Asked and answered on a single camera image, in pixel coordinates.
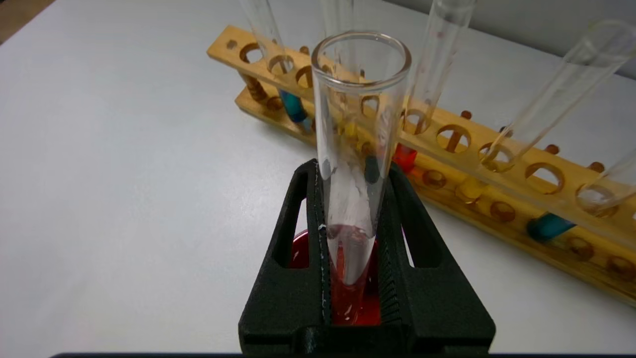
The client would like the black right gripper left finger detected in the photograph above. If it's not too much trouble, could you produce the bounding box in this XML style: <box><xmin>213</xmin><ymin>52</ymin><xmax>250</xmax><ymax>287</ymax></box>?
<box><xmin>238</xmin><ymin>159</ymin><xmax>332</xmax><ymax>352</ymax></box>

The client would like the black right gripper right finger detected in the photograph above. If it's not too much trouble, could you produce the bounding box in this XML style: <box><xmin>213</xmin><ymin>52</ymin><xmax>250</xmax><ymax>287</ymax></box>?
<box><xmin>374</xmin><ymin>161</ymin><xmax>496</xmax><ymax>352</ymax></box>

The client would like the clear glass beaker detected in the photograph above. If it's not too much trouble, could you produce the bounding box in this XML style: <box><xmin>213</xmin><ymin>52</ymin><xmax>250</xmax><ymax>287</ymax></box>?
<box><xmin>290</xmin><ymin>228</ymin><xmax>384</xmax><ymax>327</ymax></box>

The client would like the test tube with blue liquid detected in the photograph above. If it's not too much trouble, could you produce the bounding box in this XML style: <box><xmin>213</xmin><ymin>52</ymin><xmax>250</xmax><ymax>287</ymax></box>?
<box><xmin>526</xmin><ymin>149</ymin><xmax>636</xmax><ymax>244</ymax></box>
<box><xmin>240</xmin><ymin>0</ymin><xmax>310</xmax><ymax>123</ymax></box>

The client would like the wooden test tube rack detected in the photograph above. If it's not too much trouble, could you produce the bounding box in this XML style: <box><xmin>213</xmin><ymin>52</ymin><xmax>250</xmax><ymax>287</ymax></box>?
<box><xmin>206</xmin><ymin>25</ymin><xmax>636</xmax><ymax>307</ymax></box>

